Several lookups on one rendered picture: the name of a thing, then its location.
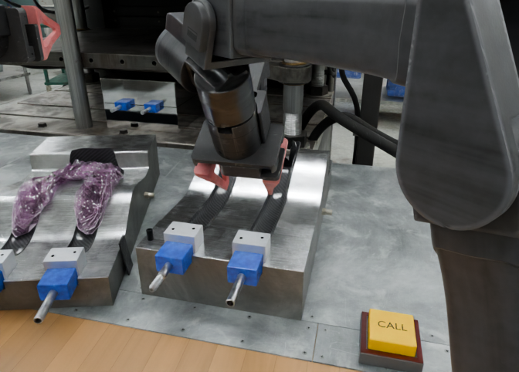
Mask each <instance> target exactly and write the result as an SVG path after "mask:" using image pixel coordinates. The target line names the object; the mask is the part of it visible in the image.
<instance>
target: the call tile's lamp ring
mask: <svg viewBox="0 0 519 372"><path fill-rule="evenodd" d="M368 314H369V313H368V312H363V311H362V317H361V353H369V354H373V355H378V356H382V357H391V358H395V359H400V360H407V361H412V362H416V363H421V364H423V358H422V347H421V340H420V334H419V323H418V320H414V325H415V332H416V344H417V348H416V352H417V358H416V357H408V356H404V355H399V354H394V353H386V352H381V351H377V350H369V349H366V330H367V316H368Z"/></svg>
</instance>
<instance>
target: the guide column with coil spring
mask: <svg viewBox="0 0 519 372"><path fill-rule="evenodd" d="M53 4H54V9H55V13H56V21H57V23H58V24H59V27H60V31H61V35H60V36H59V37H60V42H61V46H62V51H63V58H64V63H65V67H66V75H67V79H68V84H69V88H70V96H71V100H72V105H73V112H74V117H75V121H76V128H77V129H88V128H91V127H92V126H93V123H92V118H91V113H90V105H89V100H88V95H87V87H86V82H85V77H84V72H83V64H82V59H81V54H80V45H79V40H78V35H77V30H76V23H75V18H74V13H73V4H72V0H53Z"/></svg>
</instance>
